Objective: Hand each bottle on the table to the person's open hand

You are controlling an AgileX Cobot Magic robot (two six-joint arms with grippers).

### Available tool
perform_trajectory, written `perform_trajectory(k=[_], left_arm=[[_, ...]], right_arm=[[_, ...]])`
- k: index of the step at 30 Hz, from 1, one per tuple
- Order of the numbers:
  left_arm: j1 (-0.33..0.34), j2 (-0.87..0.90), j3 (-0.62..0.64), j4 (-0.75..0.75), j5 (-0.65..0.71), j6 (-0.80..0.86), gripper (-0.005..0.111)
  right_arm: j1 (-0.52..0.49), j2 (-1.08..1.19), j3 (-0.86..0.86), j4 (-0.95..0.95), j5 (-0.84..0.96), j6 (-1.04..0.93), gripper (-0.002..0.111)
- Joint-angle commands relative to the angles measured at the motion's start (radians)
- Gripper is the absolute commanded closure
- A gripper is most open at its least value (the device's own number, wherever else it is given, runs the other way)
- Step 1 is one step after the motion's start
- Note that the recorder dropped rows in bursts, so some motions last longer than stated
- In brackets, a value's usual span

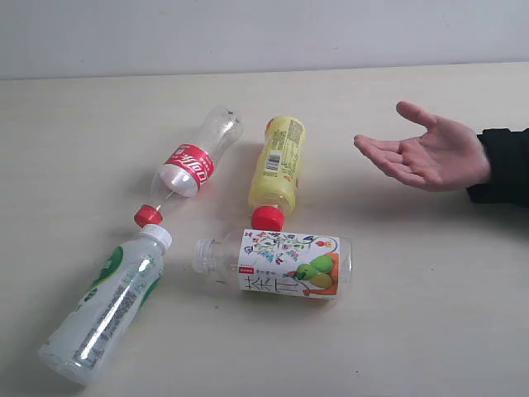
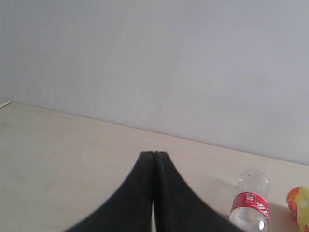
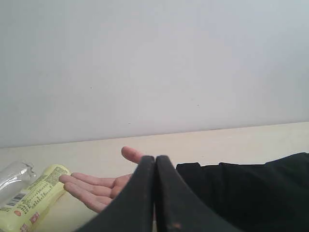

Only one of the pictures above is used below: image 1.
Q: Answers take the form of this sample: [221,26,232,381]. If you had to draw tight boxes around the open bare hand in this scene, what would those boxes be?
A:
[354,101,491,192]

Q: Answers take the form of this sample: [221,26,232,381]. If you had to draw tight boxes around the clear red-label cola bottle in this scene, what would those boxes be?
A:
[134,106,243,227]

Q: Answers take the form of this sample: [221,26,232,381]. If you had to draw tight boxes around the white green-label bottle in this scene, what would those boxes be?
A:
[38,224,172,385]

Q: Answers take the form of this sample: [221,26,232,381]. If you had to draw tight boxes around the black-sleeved forearm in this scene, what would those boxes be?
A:
[466,128,528,208]

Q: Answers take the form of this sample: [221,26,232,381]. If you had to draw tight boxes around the yellow bottle red cap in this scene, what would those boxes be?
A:
[248,116,306,232]

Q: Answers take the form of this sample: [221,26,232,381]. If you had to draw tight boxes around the clear floral-label tea bottle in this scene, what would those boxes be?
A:
[193,228,353,300]

